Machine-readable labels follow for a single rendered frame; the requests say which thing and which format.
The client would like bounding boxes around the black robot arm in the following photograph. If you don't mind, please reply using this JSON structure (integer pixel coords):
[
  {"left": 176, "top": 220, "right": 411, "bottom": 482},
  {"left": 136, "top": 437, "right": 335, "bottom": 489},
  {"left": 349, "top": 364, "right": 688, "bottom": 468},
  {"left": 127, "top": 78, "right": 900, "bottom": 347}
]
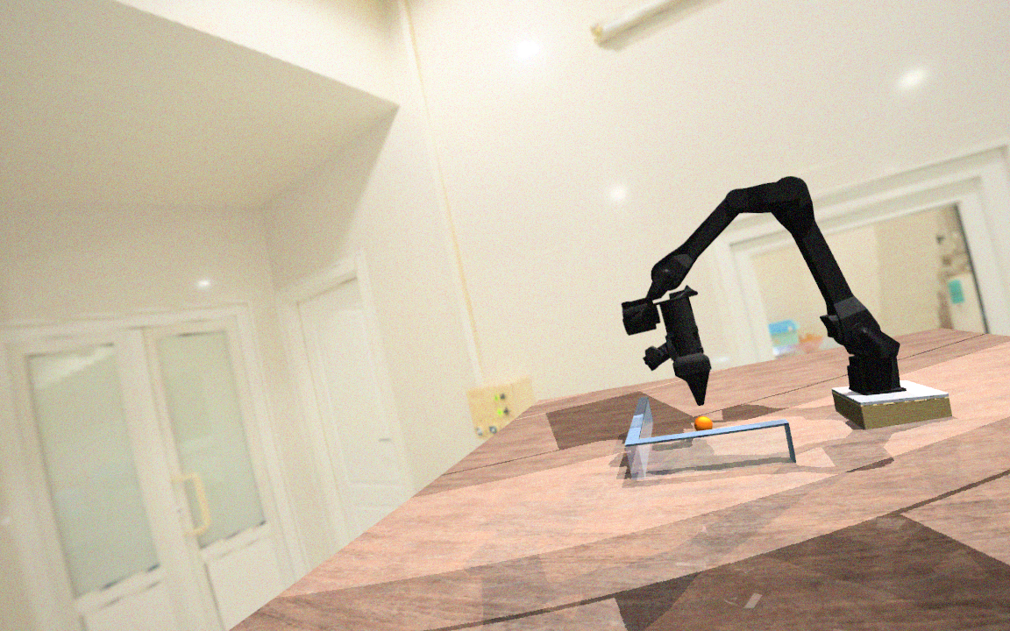
[{"left": 622, "top": 176, "right": 907, "bottom": 396}]

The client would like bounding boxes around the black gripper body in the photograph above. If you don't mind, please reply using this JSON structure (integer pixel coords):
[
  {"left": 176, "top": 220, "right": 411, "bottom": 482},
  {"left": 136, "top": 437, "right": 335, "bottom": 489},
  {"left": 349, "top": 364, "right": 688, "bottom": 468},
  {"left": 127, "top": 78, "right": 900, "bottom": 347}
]
[{"left": 665, "top": 320, "right": 711, "bottom": 376}]

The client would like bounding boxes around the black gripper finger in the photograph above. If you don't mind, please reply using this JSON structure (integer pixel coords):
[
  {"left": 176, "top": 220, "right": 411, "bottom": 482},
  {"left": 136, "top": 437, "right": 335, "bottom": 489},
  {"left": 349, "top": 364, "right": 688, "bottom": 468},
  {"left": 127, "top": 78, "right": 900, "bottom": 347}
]
[{"left": 677, "top": 370, "right": 710, "bottom": 406}]

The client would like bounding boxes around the clear l-shaped low wall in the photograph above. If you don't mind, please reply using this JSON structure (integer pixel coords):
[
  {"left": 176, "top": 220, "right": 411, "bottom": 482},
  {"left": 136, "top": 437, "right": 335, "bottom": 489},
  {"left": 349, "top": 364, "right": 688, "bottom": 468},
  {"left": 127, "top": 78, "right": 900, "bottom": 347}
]
[{"left": 625, "top": 426, "right": 794, "bottom": 480}]

